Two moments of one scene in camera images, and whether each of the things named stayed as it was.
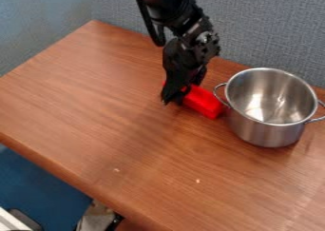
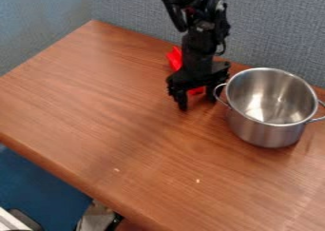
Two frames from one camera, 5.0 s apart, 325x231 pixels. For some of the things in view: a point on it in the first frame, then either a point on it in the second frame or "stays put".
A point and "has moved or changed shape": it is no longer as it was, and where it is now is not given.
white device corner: (14, 221) stays put
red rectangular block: (202, 102) has moved or changed shape
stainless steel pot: (270, 104) stays put
